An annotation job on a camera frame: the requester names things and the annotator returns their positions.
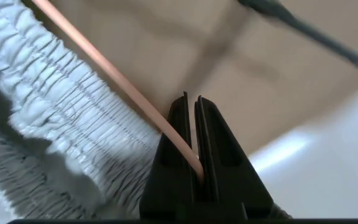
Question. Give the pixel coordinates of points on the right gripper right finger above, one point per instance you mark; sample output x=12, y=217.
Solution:
x=235, y=186

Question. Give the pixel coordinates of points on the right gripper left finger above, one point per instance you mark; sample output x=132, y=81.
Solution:
x=166, y=186

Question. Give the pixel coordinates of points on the pink clothes hanger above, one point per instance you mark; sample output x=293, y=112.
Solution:
x=117, y=77

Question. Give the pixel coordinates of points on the pale grey shorts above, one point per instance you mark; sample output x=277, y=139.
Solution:
x=57, y=109

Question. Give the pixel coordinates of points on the black clothes rack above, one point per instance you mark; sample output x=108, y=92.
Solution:
x=322, y=37

